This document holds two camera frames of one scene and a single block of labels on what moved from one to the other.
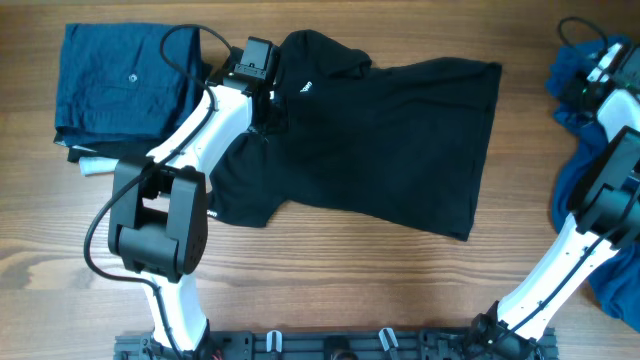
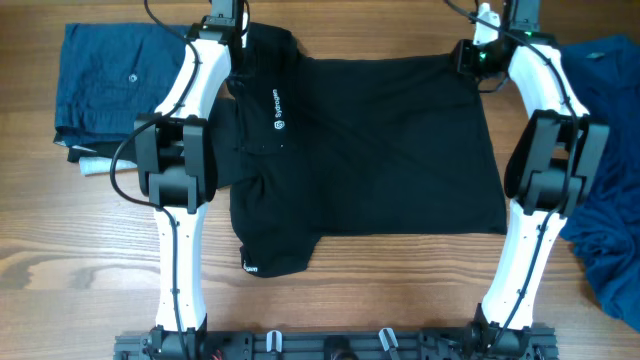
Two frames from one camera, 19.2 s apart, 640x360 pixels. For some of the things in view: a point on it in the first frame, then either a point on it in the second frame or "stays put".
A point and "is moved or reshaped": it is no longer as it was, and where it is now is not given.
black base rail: x=338 y=344 stays put
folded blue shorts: x=115 y=84 stays put
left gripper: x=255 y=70 → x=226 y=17
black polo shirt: x=398 y=141 is moved or reshaped
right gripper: x=570 y=92 → x=461 y=52
